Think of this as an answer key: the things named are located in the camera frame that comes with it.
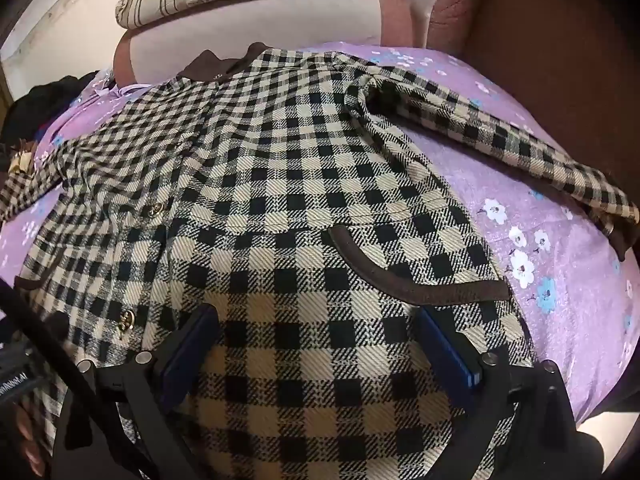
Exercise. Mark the purple floral bedsheet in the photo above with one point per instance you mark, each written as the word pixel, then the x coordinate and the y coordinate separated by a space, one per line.
pixel 500 200

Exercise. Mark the pile of dark clothes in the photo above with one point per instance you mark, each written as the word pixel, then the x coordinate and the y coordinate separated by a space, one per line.
pixel 35 110

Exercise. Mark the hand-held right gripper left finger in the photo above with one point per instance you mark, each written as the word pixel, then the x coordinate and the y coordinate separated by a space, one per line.
pixel 192 347

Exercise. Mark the black and cream checked coat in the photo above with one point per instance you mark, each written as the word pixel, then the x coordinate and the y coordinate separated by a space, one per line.
pixel 300 210

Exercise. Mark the person's left hand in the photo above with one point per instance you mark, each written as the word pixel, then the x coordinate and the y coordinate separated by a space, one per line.
pixel 27 440

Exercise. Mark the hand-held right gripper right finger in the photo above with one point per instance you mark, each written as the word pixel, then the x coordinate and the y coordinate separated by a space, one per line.
pixel 445 355

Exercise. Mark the brown wooden bed frame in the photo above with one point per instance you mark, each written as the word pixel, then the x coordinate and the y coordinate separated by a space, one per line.
pixel 550 35

